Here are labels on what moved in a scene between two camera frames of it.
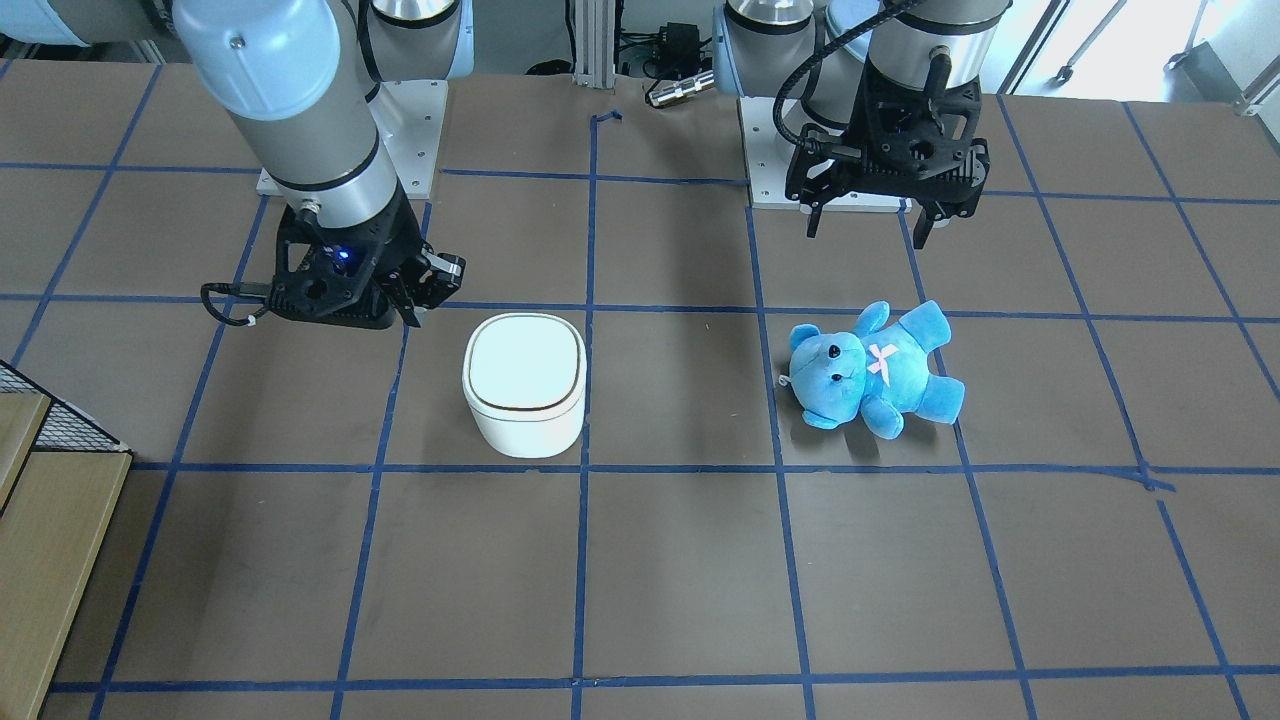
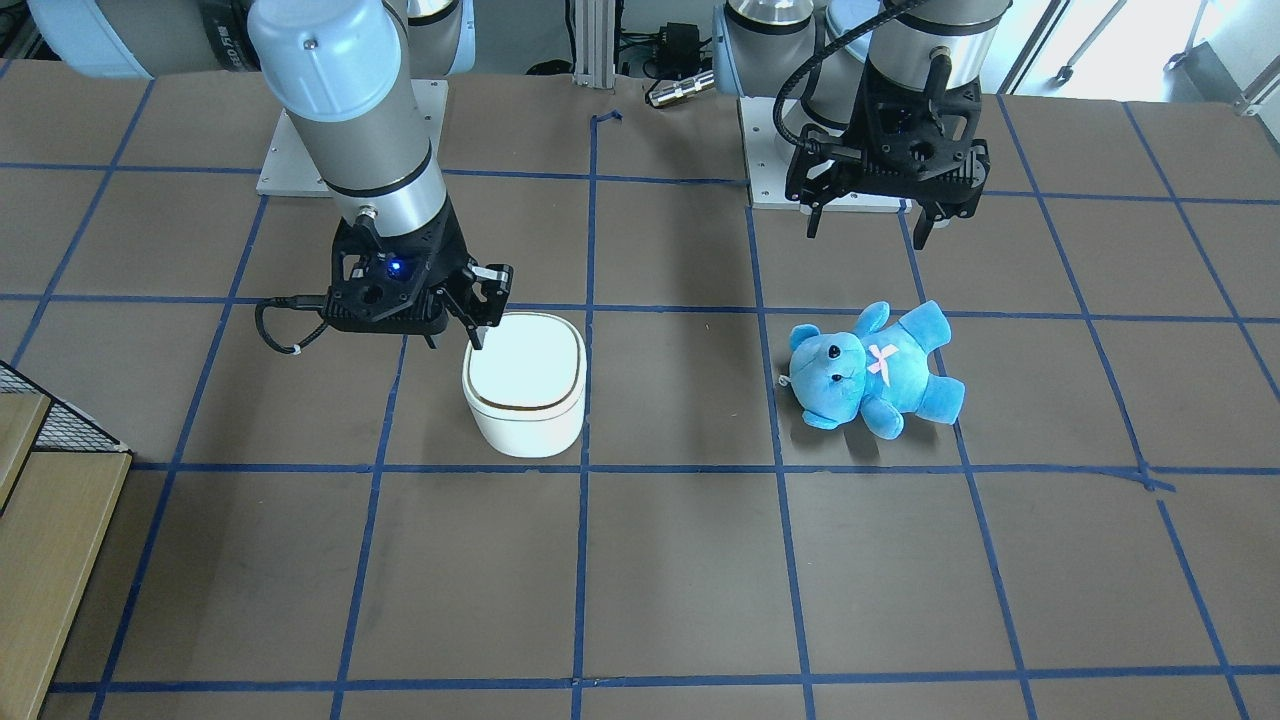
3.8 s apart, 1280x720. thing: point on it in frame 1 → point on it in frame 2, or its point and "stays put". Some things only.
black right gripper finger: [442, 278] → [486, 292]
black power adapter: [679, 49] stays put
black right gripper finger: [403, 302] → [466, 319]
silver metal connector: [682, 88] stays put
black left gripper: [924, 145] stays put
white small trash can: [525, 377] stays put
